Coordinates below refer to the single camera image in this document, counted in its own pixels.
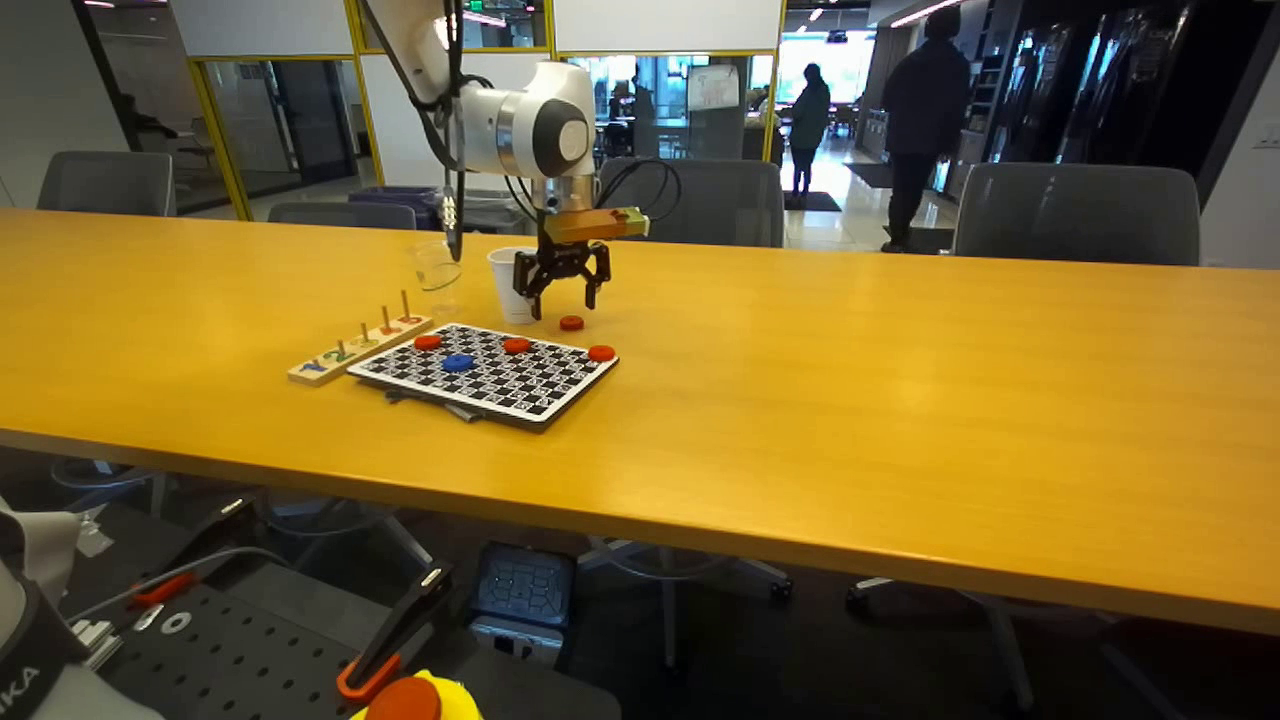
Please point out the checkered calibration board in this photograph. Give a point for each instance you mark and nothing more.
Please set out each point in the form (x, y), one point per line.
(477, 373)

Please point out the orange ring board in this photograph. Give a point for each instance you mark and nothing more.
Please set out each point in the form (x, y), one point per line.
(514, 344)
(426, 342)

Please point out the grey chair far left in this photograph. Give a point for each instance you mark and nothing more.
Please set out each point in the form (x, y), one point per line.
(109, 182)

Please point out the white paper cup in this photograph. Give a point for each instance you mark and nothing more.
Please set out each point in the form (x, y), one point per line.
(514, 305)

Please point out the wooden number peg board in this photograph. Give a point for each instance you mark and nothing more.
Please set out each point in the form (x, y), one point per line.
(374, 336)

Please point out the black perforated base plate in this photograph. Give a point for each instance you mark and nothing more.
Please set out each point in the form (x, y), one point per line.
(255, 648)

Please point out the wrist camera yellow mount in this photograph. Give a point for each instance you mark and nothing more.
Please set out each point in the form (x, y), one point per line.
(598, 225)

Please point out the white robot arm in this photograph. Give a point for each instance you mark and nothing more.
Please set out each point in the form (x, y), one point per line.
(539, 134)

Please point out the grey chair far right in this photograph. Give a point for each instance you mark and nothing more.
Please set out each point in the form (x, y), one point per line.
(1121, 214)

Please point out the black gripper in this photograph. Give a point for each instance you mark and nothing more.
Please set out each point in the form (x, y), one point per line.
(558, 261)

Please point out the grey chair centre back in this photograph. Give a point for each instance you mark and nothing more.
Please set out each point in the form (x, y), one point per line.
(697, 202)

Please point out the yellow emergency stop button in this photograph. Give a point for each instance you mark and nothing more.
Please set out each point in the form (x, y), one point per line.
(423, 697)

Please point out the clear plastic cup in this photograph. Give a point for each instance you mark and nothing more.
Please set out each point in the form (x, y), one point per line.
(439, 273)

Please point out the grey chair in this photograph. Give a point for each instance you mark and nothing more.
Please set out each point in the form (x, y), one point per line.
(697, 202)
(109, 182)
(1121, 214)

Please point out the orange handled tool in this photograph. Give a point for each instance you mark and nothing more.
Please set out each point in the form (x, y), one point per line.
(383, 659)

